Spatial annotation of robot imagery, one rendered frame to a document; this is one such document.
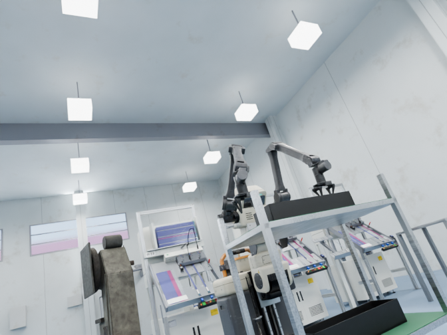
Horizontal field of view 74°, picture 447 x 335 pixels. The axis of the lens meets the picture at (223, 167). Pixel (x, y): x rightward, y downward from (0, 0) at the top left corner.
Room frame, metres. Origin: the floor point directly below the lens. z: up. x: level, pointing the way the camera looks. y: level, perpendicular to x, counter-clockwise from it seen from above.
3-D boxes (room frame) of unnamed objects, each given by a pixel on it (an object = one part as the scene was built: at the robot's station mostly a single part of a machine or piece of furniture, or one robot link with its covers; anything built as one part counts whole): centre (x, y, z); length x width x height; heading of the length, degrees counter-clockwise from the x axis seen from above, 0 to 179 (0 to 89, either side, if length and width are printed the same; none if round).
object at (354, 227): (5.16, -1.70, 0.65); 1.01 x 0.73 x 1.29; 29
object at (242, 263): (2.48, 0.04, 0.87); 0.23 x 0.15 x 0.11; 118
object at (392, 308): (1.70, -0.38, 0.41); 0.57 x 0.17 x 0.11; 119
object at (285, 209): (1.69, -0.38, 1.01); 0.57 x 0.17 x 0.11; 118
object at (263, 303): (2.26, -0.14, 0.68); 0.28 x 0.27 x 0.25; 118
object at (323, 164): (1.78, -0.58, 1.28); 0.11 x 0.09 x 0.12; 29
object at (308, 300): (4.62, -0.33, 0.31); 0.70 x 0.65 x 0.62; 119
